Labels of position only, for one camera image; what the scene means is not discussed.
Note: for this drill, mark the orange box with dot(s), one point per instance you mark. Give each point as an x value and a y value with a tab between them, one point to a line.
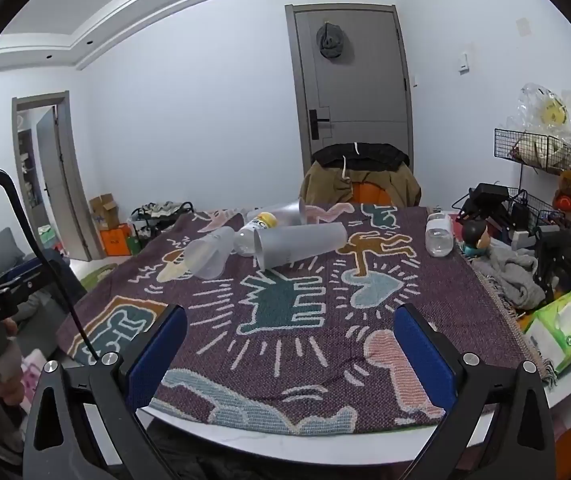
118	241

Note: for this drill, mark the black door lock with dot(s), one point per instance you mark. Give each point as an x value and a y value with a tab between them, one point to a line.
315	122

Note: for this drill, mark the white wall switch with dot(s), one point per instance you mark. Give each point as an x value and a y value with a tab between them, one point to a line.
463	62

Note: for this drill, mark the black-haired doll figure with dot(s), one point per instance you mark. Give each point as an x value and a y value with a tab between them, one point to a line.
475	235

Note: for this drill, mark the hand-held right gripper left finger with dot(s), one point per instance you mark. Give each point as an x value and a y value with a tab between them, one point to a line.
158	355

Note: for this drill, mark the brown cardboard box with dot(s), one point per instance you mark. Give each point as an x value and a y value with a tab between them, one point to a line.
105	210

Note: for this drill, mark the orange chair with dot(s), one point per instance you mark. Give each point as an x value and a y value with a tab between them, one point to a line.
371	194

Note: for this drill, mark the green floor mat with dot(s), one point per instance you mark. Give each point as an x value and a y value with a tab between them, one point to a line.
99	275

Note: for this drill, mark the purple printed blanket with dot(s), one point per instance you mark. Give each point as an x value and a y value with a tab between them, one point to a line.
290	340

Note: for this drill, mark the black power adapter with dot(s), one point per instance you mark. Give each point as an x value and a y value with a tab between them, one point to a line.
488	194

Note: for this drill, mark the clear bottle with white cap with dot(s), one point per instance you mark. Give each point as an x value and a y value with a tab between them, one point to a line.
439	237

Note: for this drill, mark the black jacket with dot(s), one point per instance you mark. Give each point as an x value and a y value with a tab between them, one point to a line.
365	155

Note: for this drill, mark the brown jacket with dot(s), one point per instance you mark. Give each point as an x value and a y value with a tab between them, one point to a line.
325	185

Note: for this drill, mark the pink packet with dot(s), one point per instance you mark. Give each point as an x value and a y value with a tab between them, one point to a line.
32	377

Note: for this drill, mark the large frosted plastic cup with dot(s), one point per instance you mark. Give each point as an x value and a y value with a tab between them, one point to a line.
300	245

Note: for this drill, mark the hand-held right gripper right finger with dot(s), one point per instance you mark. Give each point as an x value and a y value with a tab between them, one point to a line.
425	355

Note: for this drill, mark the black desk stand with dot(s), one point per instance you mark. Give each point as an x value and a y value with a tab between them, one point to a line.
558	245

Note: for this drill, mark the grey cloth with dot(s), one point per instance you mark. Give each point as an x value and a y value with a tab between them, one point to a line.
510	275

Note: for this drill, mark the clear bottle with yellow cap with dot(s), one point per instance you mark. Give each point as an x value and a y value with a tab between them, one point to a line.
253	235

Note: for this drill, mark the clear plastic bag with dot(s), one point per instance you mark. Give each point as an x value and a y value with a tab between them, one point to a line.
535	110

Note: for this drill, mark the black clothes basket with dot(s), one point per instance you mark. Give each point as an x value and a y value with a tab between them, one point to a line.
163	215

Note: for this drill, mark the orange plush toy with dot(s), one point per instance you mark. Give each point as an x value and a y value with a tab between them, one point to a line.
567	190

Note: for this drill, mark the grey hat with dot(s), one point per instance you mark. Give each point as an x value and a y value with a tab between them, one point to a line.
334	40

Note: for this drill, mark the green tissue pack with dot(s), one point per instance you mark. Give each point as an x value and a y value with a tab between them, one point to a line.
560	332

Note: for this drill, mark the grey open door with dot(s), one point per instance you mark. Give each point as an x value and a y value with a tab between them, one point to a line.
57	180

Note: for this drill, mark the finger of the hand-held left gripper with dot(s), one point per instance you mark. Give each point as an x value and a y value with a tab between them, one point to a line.
17	282

